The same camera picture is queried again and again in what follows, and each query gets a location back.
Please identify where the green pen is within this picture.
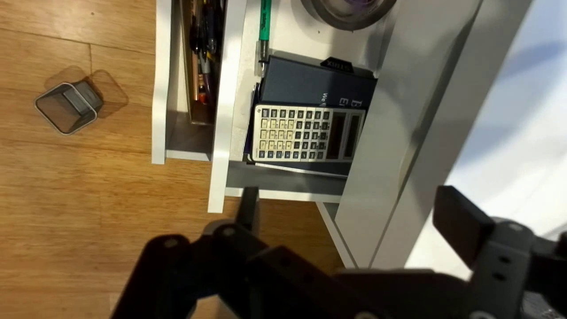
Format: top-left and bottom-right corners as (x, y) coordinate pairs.
(257, 0), (275, 63)

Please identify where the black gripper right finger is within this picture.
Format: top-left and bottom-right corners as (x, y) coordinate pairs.
(433, 185), (567, 319)

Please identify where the black notebook case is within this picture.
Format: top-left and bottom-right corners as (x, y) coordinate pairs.
(257, 50), (379, 112)

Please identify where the assorted colourful pens bundle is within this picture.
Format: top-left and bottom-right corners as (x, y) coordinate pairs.
(185, 0), (227, 126)

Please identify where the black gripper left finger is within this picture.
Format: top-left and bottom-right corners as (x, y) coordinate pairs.
(110, 185), (333, 319)

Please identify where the white drawer with calculator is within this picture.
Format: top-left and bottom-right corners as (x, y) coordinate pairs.
(206, 0), (399, 217)

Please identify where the grey drawer cabinet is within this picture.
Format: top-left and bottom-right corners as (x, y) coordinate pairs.
(316, 0), (535, 272)

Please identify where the white button calculator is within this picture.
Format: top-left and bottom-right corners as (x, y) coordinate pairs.
(252, 103), (367, 167)

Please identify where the grey tape roll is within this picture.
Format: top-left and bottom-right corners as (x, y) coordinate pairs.
(300, 0), (399, 34)

